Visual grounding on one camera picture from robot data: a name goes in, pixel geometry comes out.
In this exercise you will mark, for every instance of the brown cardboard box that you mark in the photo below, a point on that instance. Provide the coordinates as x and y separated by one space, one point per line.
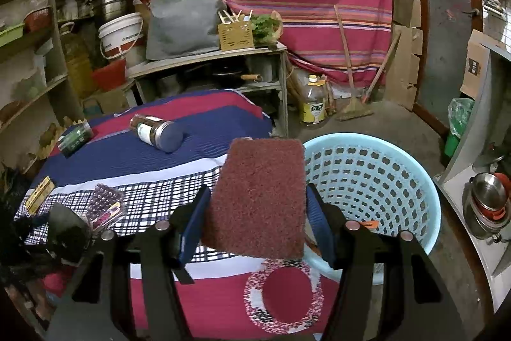
106 101

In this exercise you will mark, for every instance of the small red basket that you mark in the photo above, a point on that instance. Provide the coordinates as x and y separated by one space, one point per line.
38 19

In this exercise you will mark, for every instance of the grey door wooden frame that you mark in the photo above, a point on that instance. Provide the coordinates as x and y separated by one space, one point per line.
443 25

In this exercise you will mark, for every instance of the wooden stick red tip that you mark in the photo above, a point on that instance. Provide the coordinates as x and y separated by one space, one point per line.
383 65

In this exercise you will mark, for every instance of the green plastic bag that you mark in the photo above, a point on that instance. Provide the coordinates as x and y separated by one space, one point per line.
459 125

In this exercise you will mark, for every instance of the oil bottle yellow label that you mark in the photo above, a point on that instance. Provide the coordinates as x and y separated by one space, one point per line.
313 105

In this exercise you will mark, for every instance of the clear bead packet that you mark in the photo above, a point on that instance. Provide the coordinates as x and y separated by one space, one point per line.
104 207

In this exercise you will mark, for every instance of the white plastic bucket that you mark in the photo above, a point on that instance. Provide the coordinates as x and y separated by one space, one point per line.
119 35

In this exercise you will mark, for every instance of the yellow egg tray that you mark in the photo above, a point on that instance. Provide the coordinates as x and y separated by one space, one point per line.
52 137

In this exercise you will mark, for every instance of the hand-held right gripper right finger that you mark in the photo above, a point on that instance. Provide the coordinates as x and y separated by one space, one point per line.
321 229

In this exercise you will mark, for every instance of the steel bowl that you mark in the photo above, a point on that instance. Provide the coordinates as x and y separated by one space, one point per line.
489 191

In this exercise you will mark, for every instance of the glass spice jar silver lid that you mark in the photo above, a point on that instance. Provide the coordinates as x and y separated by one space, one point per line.
155 131

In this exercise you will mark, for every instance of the light blue plastic basket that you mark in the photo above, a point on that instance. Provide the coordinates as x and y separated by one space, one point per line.
431 193

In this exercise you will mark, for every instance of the red plastic basin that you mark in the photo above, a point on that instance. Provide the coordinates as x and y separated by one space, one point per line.
109 75

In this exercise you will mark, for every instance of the wooden shelf unit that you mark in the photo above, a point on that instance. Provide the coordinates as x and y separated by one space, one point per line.
56 65

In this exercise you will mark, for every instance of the dark jar green label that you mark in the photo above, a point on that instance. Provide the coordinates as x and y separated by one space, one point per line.
74 139

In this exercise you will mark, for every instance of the stacked steel pot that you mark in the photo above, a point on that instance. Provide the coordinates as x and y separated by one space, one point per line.
111 5

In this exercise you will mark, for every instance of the straw broom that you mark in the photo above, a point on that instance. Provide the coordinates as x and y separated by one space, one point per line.
353 111

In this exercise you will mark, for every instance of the green plastic tray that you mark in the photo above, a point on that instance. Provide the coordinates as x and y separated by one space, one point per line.
12 35

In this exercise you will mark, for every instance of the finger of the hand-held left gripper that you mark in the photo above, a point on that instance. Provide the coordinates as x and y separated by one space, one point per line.
68 229

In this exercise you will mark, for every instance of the cluster of small jars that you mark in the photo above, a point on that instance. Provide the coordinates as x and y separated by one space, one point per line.
74 9

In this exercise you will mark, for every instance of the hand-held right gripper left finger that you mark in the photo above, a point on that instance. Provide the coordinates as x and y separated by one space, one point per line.
195 221

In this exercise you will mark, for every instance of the printed checked bedsheet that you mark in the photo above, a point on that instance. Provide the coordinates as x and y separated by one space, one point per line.
167 165

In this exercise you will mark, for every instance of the flattened cardboard pieces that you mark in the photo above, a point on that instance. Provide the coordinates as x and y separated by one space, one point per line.
403 65

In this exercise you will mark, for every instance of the low wooden shelf table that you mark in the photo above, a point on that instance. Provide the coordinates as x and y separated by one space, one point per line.
207 55

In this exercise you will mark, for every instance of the grey fabric bag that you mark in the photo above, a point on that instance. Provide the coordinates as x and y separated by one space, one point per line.
183 25

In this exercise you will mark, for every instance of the wooden utensil holder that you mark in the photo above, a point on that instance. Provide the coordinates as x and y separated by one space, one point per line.
236 35

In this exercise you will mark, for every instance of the brown scouring pad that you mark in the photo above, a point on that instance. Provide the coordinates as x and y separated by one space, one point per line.
255 197

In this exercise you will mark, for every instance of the steel pot red rim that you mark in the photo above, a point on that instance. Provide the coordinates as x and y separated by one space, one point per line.
485 227

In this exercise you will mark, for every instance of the white metal counter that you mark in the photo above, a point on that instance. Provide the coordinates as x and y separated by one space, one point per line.
475 265

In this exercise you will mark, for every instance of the open cardboard box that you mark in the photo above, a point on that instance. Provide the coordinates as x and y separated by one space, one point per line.
477 65

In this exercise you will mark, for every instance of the yellow oil jug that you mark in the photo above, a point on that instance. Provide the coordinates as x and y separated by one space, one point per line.
78 65

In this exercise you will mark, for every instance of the green leafy vegetables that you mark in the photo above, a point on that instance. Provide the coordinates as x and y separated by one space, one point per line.
265 27

